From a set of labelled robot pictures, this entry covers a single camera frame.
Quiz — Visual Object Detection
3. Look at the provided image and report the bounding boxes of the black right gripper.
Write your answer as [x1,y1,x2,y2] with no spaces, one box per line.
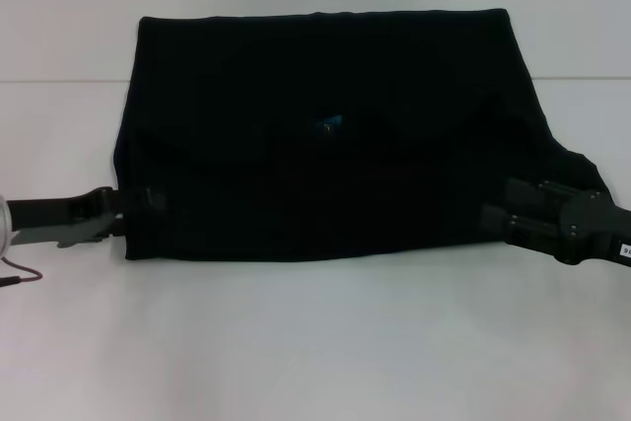
[480,177,631,270]

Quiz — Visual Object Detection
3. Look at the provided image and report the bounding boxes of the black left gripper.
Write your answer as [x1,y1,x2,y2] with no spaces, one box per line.
[7,185,171,248]

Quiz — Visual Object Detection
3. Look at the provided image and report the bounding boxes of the black FREE print t-shirt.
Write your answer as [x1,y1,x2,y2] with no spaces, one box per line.
[113,7,617,264]

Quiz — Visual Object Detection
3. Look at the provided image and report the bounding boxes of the reddish brown left arm cable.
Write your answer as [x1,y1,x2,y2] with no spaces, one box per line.
[0,255,45,289]

